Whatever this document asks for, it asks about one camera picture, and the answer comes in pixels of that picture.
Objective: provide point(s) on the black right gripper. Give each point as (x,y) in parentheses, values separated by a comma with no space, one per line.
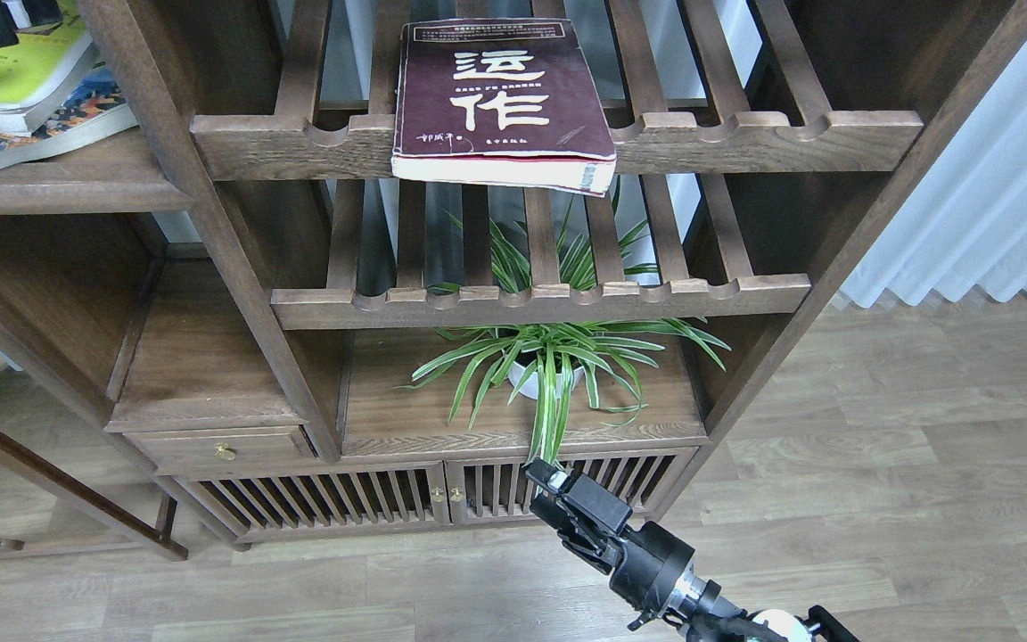
(644,565)

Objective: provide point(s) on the yellow cover book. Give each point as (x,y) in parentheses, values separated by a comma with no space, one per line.
(44,66)

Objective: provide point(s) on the colourful 300 paperback book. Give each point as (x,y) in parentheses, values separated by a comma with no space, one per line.
(96,109)

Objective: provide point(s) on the maroon book white characters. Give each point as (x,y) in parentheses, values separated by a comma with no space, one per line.
(500,101)

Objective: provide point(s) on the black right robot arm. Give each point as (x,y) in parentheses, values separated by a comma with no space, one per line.
(700,613)

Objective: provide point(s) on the right slatted cabinet door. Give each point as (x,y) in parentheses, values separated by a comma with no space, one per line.
(496,490)

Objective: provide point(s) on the slatted cabinet door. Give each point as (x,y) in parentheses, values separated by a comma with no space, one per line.
(496,490)
(326,501)

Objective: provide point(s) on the white plant pot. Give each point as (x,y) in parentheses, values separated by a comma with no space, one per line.
(528,385)

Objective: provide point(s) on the green spider plant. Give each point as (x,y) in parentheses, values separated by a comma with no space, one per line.
(609,351)

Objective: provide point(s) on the small wooden drawer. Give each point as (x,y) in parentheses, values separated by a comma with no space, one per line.
(182,449)

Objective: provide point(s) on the left slatted cabinet door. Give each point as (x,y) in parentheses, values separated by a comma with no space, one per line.
(326,501)

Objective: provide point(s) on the dark wooden bookshelf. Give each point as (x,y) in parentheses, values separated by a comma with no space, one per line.
(214,269)

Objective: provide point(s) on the brass drawer knob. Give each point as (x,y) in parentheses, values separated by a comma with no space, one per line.
(225,452)

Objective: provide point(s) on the white pleated curtain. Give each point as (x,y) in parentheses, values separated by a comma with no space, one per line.
(964,228)

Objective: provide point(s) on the wooden side furniture frame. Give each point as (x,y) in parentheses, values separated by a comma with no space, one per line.
(65,488)

